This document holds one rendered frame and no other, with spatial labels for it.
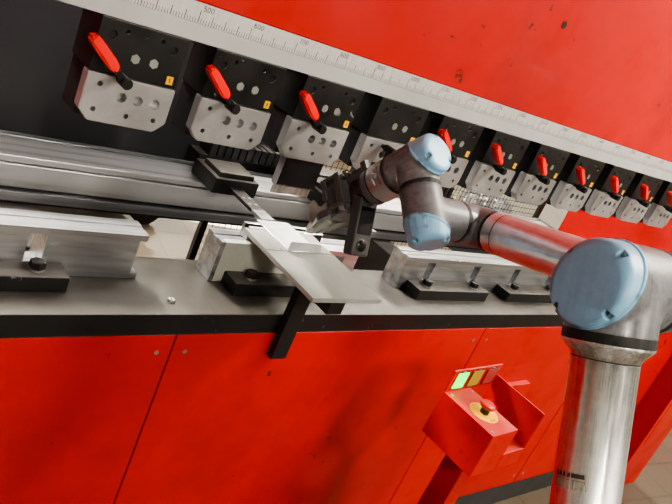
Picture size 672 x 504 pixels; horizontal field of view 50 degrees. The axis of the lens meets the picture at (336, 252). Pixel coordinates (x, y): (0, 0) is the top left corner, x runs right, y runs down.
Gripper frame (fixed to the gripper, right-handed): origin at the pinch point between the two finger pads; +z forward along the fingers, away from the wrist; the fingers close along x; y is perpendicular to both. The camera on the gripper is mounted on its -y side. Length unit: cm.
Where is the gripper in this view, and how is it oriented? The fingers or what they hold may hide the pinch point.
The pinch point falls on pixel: (312, 232)
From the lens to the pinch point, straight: 146.5
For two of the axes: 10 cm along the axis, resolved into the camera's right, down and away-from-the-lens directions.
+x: -7.4, -0.6, -6.7
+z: -6.5, 3.3, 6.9
